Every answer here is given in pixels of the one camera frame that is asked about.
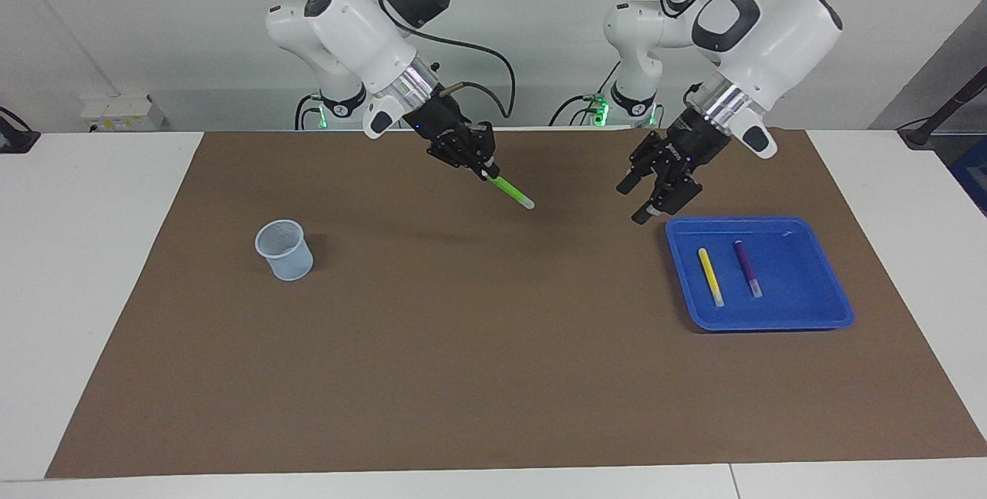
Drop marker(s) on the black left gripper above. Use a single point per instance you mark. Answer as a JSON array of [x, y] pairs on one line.
[[678, 152]]

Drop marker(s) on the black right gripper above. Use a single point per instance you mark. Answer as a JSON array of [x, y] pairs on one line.
[[447, 133]]

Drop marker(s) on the green highlighter pen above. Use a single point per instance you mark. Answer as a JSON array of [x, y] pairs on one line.
[[511, 192]]

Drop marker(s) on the yellow highlighter pen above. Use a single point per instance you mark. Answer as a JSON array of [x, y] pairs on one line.
[[710, 275]]

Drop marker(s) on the purple highlighter pen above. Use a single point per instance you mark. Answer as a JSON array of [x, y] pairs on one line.
[[746, 268]]

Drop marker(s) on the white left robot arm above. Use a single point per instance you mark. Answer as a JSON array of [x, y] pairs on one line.
[[771, 36]]

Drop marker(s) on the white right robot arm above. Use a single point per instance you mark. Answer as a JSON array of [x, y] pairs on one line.
[[355, 21]]

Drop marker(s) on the blue plastic tray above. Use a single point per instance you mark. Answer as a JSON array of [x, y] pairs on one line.
[[802, 298]]

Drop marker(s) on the brown table mat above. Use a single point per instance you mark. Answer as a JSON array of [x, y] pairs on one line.
[[493, 329]]

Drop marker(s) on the translucent plastic pen cup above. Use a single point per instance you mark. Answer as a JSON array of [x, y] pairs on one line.
[[285, 260]]

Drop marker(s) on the black stand pole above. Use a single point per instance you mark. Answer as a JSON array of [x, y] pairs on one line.
[[944, 109]]

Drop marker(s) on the blue box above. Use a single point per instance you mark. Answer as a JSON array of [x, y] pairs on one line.
[[973, 175]]

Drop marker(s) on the white wall socket box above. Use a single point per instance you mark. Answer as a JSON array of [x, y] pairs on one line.
[[119, 113]]

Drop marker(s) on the black clamp mount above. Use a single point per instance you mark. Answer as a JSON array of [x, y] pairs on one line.
[[15, 140]]

